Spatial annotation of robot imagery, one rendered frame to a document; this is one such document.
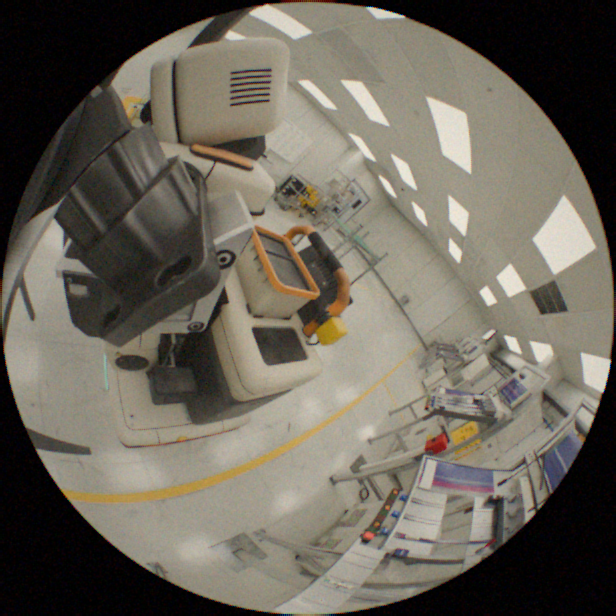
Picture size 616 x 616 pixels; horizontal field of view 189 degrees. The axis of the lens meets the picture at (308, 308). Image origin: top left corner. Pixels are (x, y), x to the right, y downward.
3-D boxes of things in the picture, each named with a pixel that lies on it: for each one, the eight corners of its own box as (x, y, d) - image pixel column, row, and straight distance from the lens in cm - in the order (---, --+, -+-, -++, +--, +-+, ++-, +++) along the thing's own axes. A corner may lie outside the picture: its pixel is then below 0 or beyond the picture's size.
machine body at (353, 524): (287, 557, 151) (381, 574, 113) (347, 504, 181) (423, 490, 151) (331, 589, 198) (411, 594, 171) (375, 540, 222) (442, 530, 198)
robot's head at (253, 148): (230, 172, 43) (258, 129, 41) (241, 198, 31) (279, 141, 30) (196, 163, 41) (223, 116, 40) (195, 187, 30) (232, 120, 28)
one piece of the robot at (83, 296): (140, 249, 61) (168, 176, 50) (133, 344, 43) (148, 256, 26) (93, 241, 62) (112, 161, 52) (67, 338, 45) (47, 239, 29)
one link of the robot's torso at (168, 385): (169, 334, 85) (186, 293, 65) (184, 406, 75) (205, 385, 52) (108, 330, 83) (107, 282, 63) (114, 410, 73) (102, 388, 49)
